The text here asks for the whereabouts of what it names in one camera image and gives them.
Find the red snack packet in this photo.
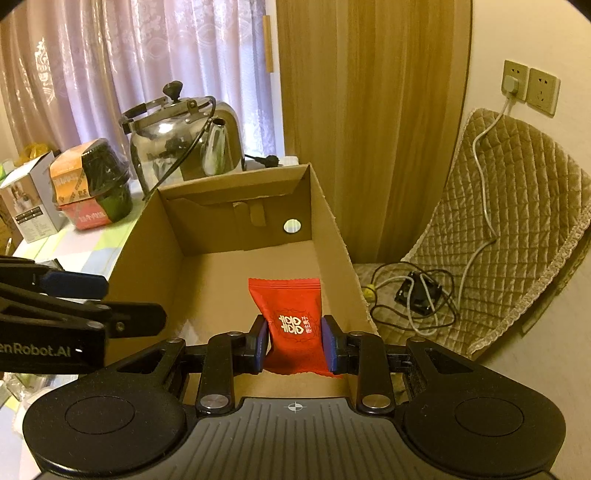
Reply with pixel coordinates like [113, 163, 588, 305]
[249, 278, 332, 377]

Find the checkered tablecloth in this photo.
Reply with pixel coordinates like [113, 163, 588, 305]
[1, 180, 143, 479]

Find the cardboard box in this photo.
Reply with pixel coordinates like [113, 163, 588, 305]
[109, 165, 375, 412]

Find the white product box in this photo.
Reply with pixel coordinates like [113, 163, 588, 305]
[1, 151, 66, 243]

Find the black orange food bowl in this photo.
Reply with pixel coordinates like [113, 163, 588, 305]
[49, 138, 132, 231]

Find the yellow gift bow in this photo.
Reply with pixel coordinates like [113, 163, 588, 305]
[15, 142, 60, 167]

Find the quilted chair cover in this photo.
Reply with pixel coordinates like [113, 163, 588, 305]
[377, 108, 590, 357]

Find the stainless steel kettle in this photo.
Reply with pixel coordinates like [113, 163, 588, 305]
[118, 80, 281, 195]

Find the purple lace curtain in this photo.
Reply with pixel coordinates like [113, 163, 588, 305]
[1, 1, 276, 154]

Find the brown curtain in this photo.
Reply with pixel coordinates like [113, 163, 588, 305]
[276, 1, 472, 263]

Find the black device with cables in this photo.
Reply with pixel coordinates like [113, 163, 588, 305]
[362, 261, 460, 337]

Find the white charger cable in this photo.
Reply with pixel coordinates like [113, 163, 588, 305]
[363, 75, 521, 335]

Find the wall socket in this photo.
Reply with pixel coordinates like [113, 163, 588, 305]
[501, 60, 529, 102]
[526, 68, 561, 117]

